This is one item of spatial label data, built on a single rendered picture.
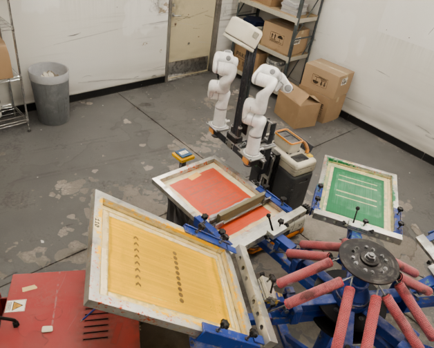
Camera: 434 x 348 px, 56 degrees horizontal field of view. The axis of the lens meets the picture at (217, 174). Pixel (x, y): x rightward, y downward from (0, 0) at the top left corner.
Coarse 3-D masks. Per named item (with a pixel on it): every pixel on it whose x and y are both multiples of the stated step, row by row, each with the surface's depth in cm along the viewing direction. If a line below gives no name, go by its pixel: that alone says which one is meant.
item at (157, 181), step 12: (216, 156) 317; (180, 168) 298; (192, 168) 303; (228, 168) 306; (156, 180) 283; (240, 180) 299; (168, 192) 275; (180, 204) 266; (192, 216) 259; (276, 216) 269; (252, 228) 257
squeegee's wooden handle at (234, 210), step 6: (252, 198) 269; (258, 198) 272; (240, 204) 263; (246, 204) 265; (252, 204) 271; (228, 210) 257; (234, 210) 259; (240, 210) 264; (222, 216) 253; (228, 216) 258; (216, 222) 257
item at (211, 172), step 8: (200, 176) 300; (208, 176) 301; (216, 176) 302; (232, 184) 296; (240, 192) 290; (240, 200) 283; (256, 208) 278; (264, 208) 279; (248, 216) 270; (256, 216) 272; (264, 216) 272
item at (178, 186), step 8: (176, 184) 288; (184, 184) 289; (192, 184) 290; (184, 192) 282; (192, 200) 276; (200, 208) 271; (224, 208) 274; (240, 216) 270; (224, 224) 261; (232, 224) 262; (240, 224) 263; (248, 224) 264; (232, 232) 256
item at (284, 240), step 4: (280, 236) 246; (284, 236) 247; (272, 240) 248; (276, 240) 245; (280, 240) 243; (284, 240) 244; (288, 240) 244; (280, 244) 244; (284, 244) 241; (288, 244) 241; (292, 244) 242; (284, 248) 242; (288, 248) 240; (292, 248) 240
